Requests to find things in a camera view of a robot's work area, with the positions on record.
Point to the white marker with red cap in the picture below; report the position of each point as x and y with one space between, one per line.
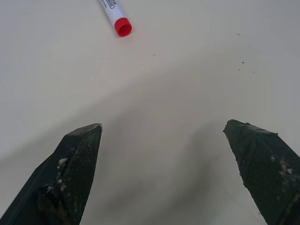
117 16

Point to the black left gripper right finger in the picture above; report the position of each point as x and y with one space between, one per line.
264 168

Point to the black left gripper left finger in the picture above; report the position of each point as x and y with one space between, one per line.
68 178

